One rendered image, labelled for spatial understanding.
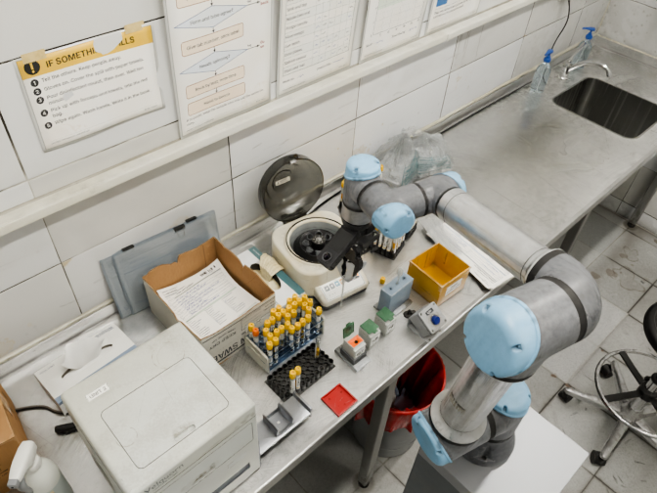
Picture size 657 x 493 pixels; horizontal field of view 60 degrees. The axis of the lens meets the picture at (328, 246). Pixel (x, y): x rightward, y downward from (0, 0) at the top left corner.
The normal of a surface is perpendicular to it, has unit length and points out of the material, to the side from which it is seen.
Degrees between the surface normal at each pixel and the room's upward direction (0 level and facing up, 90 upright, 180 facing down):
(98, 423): 0
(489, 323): 84
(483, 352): 83
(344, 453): 0
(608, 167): 0
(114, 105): 90
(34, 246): 90
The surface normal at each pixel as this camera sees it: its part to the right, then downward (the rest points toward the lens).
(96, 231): 0.68, 0.54
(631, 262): 0.05, -0.70
